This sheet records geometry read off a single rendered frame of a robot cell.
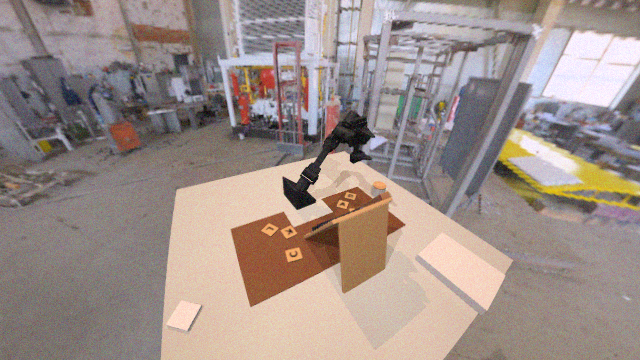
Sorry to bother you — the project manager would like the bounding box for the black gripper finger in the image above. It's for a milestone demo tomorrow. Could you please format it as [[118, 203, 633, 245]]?
[[354, 151, 372, 162], [355, 121, 375, 138]]

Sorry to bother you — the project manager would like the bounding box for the pale pink flat card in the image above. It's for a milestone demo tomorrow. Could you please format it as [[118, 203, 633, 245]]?
[[166, 300, 202, 332]]

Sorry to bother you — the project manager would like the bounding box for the wooden a-frame board stand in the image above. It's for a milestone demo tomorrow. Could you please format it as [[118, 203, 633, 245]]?
[[303, 192, 393, 293]]

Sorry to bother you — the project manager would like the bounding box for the grey cylindrical canister with orange lid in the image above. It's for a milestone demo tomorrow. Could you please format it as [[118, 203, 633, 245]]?
[[370, 181, 387, 197]]

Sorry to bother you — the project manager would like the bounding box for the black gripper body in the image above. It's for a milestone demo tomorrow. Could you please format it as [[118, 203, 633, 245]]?
[[341, 116, 367, 164]]

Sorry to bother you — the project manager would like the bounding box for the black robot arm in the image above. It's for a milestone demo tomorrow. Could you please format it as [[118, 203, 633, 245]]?
[[293, 110, 370, 193]]

